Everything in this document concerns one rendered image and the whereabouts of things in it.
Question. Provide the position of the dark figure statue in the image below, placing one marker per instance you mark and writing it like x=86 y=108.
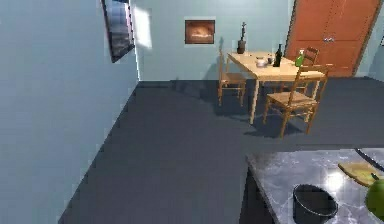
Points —
x=241 y=42

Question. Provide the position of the wooden dining chair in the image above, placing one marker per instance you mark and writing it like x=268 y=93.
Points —
x=230 y=79
x=311 y=56
x=293 y=99

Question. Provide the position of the light wooden dining table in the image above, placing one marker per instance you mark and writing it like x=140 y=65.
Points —
x=263 y=70

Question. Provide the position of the white bowl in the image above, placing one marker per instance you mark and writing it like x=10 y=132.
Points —
x=261 y=62

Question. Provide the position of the grey cup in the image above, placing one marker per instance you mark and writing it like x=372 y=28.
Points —
x=270 y=60

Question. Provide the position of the dark wine bottle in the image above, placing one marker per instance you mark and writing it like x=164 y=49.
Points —
x=277 y=57

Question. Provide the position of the green spray bottle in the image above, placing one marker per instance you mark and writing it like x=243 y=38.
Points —
x=300 y=59

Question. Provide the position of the grey marble counter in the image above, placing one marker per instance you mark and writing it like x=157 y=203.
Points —
x=300 y=173

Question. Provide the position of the black pot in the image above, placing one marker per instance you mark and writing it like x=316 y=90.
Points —
x=313 y=205

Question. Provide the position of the orange wooden room door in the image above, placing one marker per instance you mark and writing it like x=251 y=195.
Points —
x=328 y=35

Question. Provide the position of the yellow bread slice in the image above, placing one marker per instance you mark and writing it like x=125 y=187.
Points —
x=360 y=171

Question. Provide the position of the black knife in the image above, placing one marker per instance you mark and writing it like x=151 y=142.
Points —
x=368 y=159

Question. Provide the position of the green apple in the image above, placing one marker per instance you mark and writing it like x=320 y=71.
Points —
x=376 y=199

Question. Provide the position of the orange framed wall picture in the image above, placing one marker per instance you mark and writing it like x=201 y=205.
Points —
x=199 y=32

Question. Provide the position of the dark framed wall picture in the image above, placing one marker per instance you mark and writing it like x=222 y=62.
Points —
x=118 y=28

